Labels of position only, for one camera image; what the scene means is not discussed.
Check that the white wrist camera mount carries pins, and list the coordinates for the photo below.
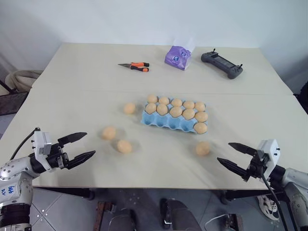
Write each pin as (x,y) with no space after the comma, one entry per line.
(42,144)
(270,154)

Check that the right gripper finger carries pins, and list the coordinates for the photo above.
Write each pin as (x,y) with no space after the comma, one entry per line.
(243,149)
(233,167)

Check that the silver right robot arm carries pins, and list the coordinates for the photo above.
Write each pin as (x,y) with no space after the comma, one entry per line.
(294,185)

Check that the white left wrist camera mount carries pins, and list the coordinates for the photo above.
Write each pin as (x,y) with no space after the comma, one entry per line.
(42,144)

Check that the beige round basket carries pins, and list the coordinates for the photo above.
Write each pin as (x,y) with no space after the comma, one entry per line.
(21,80)

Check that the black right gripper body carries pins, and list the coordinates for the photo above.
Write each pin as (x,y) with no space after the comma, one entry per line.
(257,168)

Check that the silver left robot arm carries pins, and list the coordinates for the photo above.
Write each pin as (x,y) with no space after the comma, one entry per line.
(14,173)

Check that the dark object beside table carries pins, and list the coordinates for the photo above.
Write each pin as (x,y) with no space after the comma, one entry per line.
(302,101)

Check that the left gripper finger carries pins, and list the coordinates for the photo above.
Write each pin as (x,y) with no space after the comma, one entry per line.
(80,158)
(73,137)

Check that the dark floor mat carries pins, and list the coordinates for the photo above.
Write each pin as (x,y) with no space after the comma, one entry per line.
(10,102)

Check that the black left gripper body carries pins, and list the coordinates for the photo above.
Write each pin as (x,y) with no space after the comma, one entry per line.
(56,158)

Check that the brown wooden block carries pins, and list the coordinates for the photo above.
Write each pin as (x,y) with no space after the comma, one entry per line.
(103,214)

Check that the black table frame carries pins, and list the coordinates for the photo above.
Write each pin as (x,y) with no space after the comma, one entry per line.
(144,190)

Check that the tan egg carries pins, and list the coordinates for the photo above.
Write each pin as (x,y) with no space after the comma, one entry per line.
(162,109)
(109,133)
(163,100)
(200,106)
(175,112)
(129,108)
(151,108)
(176,102)
(202,148)
(200,128)
(188,114)
(188,104)
(124,146)
(201,116)
(152,98)

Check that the purple tissue pack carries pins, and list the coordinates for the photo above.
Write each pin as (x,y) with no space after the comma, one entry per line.
(176,57)

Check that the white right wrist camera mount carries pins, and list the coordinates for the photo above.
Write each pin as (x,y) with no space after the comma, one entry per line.
(270,154)

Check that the white black sneaker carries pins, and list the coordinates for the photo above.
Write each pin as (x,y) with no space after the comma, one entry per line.
(268,207)

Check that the blue egg tray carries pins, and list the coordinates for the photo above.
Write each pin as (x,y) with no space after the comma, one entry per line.
(166,121)

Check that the large dark rounded shape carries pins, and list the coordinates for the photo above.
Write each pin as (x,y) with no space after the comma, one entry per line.
(180,216)

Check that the grey handheld remote controller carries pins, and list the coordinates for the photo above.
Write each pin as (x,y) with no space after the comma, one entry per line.
(221,63)

